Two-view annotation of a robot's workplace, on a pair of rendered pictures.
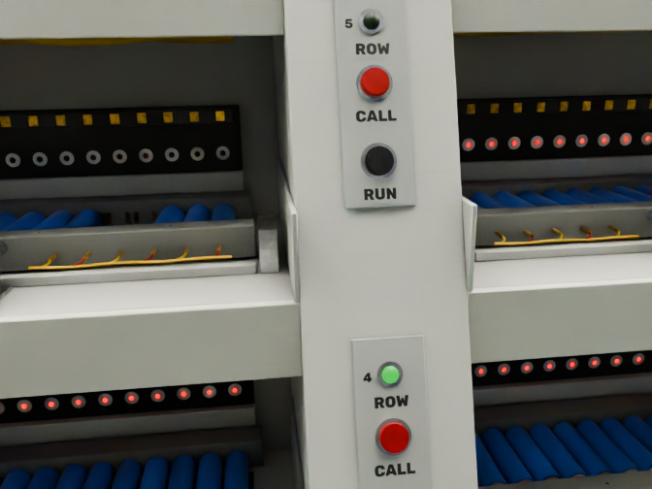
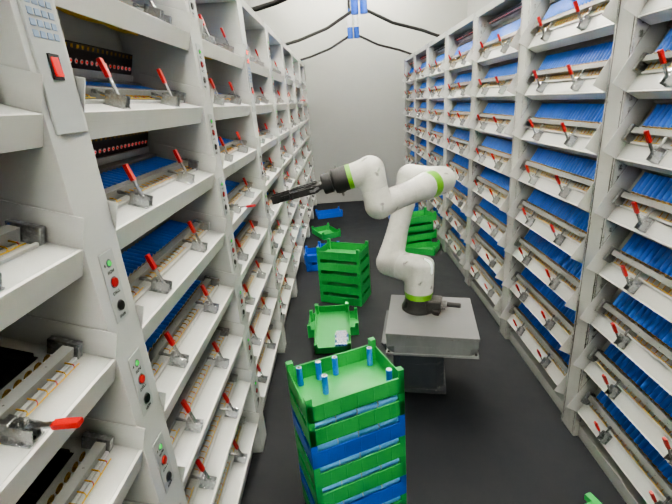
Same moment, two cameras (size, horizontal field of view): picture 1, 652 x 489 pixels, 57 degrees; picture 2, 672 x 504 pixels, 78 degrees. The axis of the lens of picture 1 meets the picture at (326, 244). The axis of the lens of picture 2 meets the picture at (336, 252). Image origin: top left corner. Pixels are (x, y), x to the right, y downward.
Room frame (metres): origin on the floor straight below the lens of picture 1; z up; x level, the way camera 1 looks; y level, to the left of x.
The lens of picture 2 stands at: (-0.28, 1.95, 1.29)
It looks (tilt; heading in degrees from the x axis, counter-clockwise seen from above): 20 degrees down; 278
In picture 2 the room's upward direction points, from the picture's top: 4 degrees counter-clockwise
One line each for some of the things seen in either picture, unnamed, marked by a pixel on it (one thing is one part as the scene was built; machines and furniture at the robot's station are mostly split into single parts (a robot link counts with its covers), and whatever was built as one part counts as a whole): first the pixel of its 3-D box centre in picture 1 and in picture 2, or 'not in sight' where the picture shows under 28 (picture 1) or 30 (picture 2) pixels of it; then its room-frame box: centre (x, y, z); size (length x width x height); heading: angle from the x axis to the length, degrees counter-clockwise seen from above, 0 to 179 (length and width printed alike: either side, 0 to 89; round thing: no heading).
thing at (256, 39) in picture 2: not in sight; (267, 174); (0.50, -0.72, 0.88); 0.20 x 0.09 x 1.76; 6
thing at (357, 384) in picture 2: not in sight; (343, 376); (-0.13, 0.91, 0.52); 0.30 x 0.20 x 0.08; 28
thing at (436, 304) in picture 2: not in sight; (430, 303); (-0.45, 0.23, 0.40); 0.26 x 0.15 x 0.06; 166
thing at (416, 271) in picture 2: not in sight; (416, 276); (-0.39, 0.20, 0.53); 0.16 x 0.13 x 0.19; 141
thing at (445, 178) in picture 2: not in sight; (437, 181); (-0.49, 0.11, 0.94); 0.18 x 0.13 x 0.12; 51
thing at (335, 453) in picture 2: not in sight; (347, 419); (-0.13, 0.91, 0.36); 0.30 x 0.20 x 0.08; 28
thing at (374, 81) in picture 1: (374, 83); not in sight; (0.33, -0.03, 1.04); 0.02 x 0.01 x 0.02; 96
